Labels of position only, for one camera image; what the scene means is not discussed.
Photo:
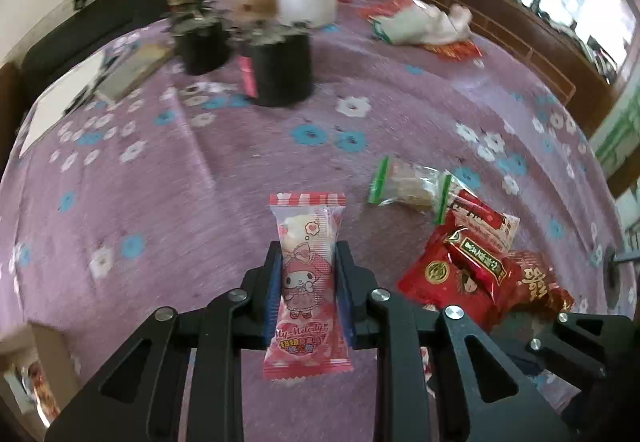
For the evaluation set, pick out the flat red packet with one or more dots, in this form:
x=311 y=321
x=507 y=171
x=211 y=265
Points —
x=457 y=49

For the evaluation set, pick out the cardboard box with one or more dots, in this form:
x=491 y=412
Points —
x=45 y=352

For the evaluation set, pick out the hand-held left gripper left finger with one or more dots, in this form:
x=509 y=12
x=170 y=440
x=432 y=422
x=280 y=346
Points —
x=272 y=302

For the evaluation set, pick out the green white printed board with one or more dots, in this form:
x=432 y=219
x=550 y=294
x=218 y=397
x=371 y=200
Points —
x=620 y=132

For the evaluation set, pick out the grey notebook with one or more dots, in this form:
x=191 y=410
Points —
x=132 y=72

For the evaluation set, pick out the red snack packet gold print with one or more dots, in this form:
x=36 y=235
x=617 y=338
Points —
x=537 y=284

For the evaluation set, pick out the white plastic bag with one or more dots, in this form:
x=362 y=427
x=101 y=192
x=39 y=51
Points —
x=420 y=24

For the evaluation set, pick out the large black jar with cork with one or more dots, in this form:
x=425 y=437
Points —
x=280 y=67

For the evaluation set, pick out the clear snack packet green ends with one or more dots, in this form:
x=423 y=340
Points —
x=407 y=184

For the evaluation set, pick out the wooden cabinet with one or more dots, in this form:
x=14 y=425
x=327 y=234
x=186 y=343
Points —
x=525 y=42

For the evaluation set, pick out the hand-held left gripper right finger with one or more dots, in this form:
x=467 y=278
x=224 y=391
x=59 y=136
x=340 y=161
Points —
x=345 y=302

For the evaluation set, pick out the white paper sheet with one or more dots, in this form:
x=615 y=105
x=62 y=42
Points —
x=60 y=102

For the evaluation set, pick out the white red snack packet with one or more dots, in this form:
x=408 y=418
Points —
x=492 y=219

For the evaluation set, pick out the red snack packet gold seal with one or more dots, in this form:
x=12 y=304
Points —
x=440 y=279

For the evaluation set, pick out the small pink packet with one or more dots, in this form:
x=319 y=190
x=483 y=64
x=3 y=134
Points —
x=247 y=74

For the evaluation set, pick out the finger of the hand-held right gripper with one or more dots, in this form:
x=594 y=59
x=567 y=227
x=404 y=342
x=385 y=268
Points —
x=590 y=347

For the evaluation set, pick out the small black jar with cork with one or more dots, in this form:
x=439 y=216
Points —
x=202 y=47

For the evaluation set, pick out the pink cartoon snack packet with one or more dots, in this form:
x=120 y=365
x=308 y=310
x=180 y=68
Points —
x=306 y=272

